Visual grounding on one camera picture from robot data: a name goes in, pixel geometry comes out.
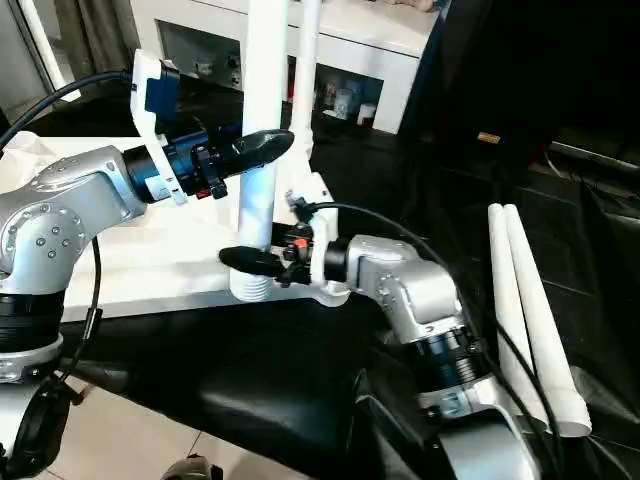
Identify white plastic table top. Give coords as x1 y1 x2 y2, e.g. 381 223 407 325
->
0 130 353 323

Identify black mat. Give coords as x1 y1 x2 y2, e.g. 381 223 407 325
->
0 72 640 480

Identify white cabinet with glass doors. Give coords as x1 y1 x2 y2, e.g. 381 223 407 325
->
130 0 437 135

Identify grey curtain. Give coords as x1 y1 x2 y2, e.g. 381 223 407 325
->
52 0 143 83

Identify black case with yellow label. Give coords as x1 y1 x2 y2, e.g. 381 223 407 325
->
402 0 640 161

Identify long black bar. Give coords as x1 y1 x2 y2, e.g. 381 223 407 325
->
545 140 640 177

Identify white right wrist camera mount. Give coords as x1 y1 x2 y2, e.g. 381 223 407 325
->
286 174 351 293

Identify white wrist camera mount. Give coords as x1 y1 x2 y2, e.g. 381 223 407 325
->
286 174 351 293
128 48 189 207

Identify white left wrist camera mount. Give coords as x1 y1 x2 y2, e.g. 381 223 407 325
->
128 48 189 207

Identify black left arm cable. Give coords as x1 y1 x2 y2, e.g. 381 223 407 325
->
0 70 135 421

